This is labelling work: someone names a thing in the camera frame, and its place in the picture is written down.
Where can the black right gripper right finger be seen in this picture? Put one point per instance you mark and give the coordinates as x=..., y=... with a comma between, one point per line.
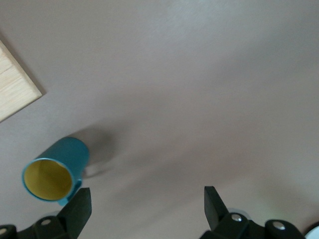
x=216, y=214

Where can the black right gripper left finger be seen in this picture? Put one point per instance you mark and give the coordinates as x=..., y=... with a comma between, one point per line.
x=74, y=214

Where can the brown table mat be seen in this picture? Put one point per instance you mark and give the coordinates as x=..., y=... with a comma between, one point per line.
x=174, y=74

